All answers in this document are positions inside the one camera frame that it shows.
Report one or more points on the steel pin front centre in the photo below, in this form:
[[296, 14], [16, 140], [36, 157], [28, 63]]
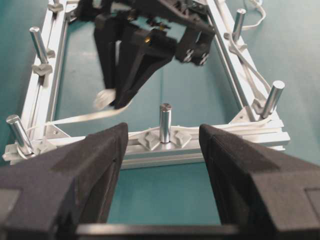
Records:
[[165, 117]]

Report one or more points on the steel pin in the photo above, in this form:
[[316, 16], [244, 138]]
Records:
[[273, 98], [238, 24], [40, 48], [165, 117], [23, 141]]

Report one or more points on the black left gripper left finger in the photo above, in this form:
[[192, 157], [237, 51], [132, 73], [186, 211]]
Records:
[[47, 196]]

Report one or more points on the steel pin right side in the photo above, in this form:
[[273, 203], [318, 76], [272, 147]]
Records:
[[238, 24]]

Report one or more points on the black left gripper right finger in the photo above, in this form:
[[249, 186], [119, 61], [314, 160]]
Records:
[[260, 193]]

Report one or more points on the steel pin front right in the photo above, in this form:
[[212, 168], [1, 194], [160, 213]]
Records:
[[273, 98]]

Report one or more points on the steel pin front left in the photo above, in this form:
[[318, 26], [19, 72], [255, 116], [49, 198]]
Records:
[[23, 141]]

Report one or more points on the steel pin left side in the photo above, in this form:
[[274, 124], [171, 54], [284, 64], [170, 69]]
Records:
[[40, 48]]

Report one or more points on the aluminium extrusion frame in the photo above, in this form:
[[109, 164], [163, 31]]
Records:
[[187, 87]]

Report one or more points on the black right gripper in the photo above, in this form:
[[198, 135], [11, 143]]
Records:
[[143, 52]]

